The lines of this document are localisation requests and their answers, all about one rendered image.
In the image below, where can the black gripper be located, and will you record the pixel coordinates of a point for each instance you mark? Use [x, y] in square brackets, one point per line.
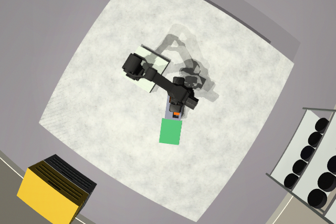
[174, 106]

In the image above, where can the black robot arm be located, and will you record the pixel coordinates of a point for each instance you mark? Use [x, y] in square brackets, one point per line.
[179, 93]

